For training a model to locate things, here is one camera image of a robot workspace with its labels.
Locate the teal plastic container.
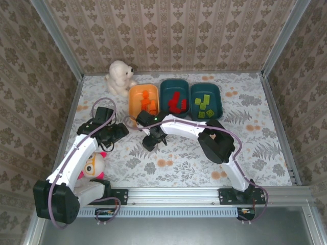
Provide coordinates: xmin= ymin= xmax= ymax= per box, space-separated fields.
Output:
xmin=190 ymin=83 xmax=223 ymax=120
xmin=159 ymin=79 xmax=190 ymax=118

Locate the grey metal panel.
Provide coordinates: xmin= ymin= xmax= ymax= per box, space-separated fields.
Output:
xmin=38 ymin=206 xmax=315 ymax=245

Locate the grey slotted cable duct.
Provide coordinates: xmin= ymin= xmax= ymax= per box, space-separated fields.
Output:
xmin=76 ymin=207 xmax=240 ymax=218

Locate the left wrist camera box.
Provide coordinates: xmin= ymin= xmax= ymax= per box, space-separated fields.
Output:
xmin=98 ymin=107 xmax=114 ymax=120

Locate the white plush bear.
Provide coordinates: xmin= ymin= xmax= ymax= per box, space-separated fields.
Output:
xmin=106 ymin=60 xmax=137 ymax=97

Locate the aluminium frame side rail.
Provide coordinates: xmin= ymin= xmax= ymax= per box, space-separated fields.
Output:
xmin=260 ymin=72 xmax=303 ymax=186
xmin=60 ymin=75 xmax=85 ymax=189

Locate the orange plastic container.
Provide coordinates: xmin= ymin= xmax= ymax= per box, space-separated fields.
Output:
xmin=128 ymin=84 xmax=160 ymax=120

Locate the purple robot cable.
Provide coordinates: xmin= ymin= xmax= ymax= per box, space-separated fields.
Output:
xmin=123 ymin=116 xmax=269 ymax=225
xmin=48 ymin=97 xmax=118 ymax=229

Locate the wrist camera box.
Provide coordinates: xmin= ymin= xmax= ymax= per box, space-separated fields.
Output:
xmin=98 ymin=107 xmax=114 ymax=120
xmin=142 ymin=136 xmax=158 ymax=152

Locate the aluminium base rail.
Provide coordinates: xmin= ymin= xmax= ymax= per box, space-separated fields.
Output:
xmin=76 ymin=187 xmax=311 ymax=207

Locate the floral tablecloth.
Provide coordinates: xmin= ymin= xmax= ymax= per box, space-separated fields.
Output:
xmin=65 ymin=72 xmax=294 ymax=189

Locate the small black electronics board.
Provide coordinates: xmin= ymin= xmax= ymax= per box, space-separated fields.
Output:
xmin=95 ymin=208 xmax=121 ymax=223
xmin=237 ymin=207 xmax=256 ymax=222

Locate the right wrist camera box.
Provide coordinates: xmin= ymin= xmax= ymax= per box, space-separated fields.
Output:
xmin=142 ymin=136 xmax=158 ymax=152

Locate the white pink plush toy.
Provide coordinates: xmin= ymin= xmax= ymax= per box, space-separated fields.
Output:
xmin=78 ymin=151 xmax=107 ymax=181

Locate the aluminium frame post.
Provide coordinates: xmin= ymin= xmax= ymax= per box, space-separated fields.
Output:
xmin=261 ymin=0 xmax=313 ymax=77
xmin=30 ymin=0 xmax=85 ymax=80

